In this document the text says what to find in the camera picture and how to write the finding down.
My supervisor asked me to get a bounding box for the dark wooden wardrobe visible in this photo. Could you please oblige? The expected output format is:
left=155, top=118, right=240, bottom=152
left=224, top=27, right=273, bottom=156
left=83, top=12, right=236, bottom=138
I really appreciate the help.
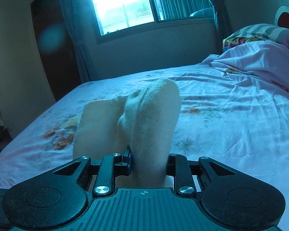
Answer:
left=31, top=0, right=81, bottom=101

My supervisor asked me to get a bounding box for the striped floral pillow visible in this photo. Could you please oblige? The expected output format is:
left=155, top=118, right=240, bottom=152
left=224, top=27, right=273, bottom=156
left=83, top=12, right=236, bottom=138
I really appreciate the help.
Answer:
left=223, top=23, right=289, bottom=52

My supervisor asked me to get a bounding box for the left blue curtain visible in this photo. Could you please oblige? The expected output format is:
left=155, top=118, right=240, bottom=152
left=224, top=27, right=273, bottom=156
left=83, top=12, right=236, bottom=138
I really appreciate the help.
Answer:
left=59, top=0, right=98, bottom=83

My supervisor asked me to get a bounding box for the window with bright glass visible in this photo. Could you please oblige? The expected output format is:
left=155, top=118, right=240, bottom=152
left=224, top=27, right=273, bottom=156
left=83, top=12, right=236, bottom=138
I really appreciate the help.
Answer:
left=90, top=0, right=213, bottom=42

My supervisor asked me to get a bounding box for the floral pink bed sheet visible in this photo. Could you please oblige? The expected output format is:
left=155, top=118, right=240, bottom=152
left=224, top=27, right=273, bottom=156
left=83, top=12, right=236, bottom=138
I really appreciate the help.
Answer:
left=0, top=64, right=289, bottom=230

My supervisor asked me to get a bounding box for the blue curtain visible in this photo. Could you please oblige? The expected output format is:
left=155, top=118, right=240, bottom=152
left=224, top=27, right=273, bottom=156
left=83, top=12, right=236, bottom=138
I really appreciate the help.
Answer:
left=209, top=0, right=233, bottom=53
left=59, top=0, right=98, bottom=83

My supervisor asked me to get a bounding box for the cream knit sweater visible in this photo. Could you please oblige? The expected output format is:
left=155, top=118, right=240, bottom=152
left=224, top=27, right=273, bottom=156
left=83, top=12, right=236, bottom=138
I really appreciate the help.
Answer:
left=72, top=78, right=182, bottom=188

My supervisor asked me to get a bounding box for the right blue curtain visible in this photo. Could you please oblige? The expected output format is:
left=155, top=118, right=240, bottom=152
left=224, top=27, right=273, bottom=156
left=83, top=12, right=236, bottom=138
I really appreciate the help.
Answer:
left=209, top=0, right=233, bottom=53

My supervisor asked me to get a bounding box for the pink crumpled blanket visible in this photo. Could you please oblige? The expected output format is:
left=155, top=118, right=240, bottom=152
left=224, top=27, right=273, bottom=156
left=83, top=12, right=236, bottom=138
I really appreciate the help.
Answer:
left=203, top=41, right=289, bottom=93

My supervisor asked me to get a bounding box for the round white red headboard ornament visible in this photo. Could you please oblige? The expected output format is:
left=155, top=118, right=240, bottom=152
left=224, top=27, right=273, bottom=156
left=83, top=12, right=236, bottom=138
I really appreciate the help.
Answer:
left=275, top=6, right=289, bottom=29

